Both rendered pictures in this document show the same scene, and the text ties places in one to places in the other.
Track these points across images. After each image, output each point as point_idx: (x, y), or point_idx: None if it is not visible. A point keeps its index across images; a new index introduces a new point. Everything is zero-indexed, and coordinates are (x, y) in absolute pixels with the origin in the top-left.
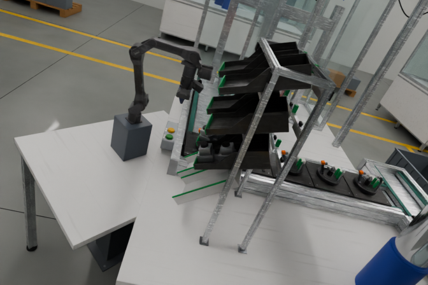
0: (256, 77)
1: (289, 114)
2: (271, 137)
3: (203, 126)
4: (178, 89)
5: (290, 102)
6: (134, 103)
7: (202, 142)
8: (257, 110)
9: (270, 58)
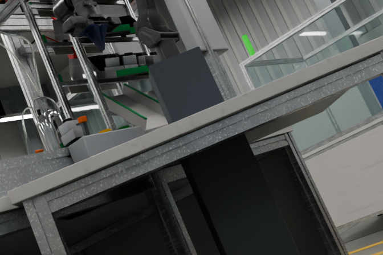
0: None
1: (71, 50)
2: (78, 83)
3: (130, 52)
4: (109, 17)
5: (64, 40)
6: (166, 25)
7: (153, 52)
8: (131, 8)
9: None
